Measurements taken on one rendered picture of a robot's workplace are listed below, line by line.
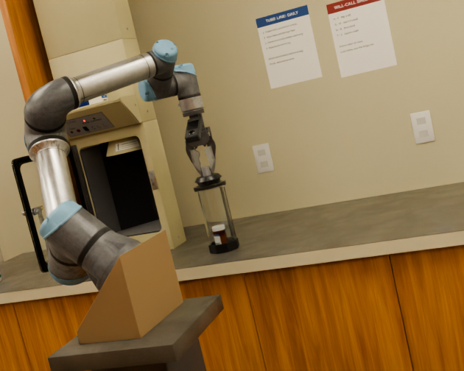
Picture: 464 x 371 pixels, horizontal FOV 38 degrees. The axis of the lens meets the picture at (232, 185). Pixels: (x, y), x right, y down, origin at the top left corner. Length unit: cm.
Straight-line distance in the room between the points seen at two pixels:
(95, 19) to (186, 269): 96
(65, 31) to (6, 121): 86
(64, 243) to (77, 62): 104
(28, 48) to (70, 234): 114
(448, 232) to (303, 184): 94
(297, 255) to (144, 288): 56
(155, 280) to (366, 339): 72
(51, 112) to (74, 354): 68
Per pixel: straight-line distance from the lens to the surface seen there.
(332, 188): 270
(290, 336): 214
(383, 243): 195
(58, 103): 193
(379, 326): 206
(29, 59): 263
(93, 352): 159
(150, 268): 165
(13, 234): 343
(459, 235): 192
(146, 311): 162
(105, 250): 162
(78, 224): 166
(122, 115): 241
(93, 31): 253
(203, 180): 220
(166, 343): 151
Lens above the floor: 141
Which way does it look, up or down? 7 degrees down
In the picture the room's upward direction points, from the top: 13 degrees counter-clockwise
